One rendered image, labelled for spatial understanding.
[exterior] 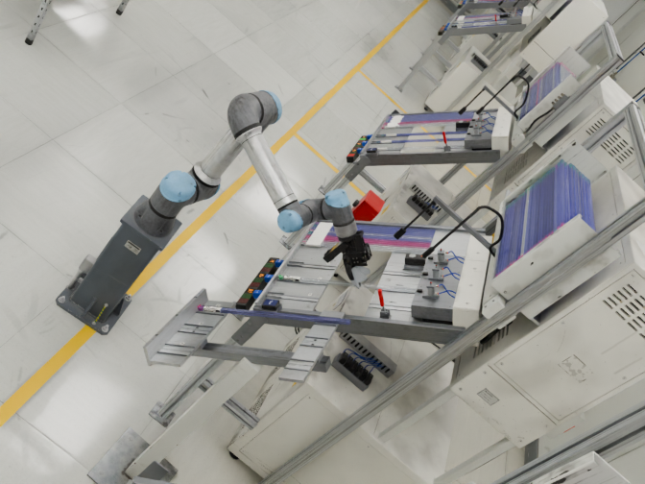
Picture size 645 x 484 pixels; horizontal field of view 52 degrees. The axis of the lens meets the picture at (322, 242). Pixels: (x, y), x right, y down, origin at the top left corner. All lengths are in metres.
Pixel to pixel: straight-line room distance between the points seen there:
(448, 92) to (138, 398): 4.76
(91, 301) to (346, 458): 1.18
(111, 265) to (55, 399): 0.52
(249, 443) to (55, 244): 1.18
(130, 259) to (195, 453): 0.81
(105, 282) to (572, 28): 4.91
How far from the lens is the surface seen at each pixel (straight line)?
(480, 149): 3.41
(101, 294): 2.77
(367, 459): 2.56
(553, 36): 6.53
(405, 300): 2.26
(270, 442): 2.67
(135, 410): 2.75
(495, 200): 3.47
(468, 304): 2.09
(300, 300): 2.29
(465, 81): 6.65
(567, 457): 1.33
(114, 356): 2.83
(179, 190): 2.37
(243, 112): 2.16
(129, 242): 2.54
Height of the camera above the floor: 2.22
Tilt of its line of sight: 33 degrees down
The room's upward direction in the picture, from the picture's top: 45 degrees clockwise
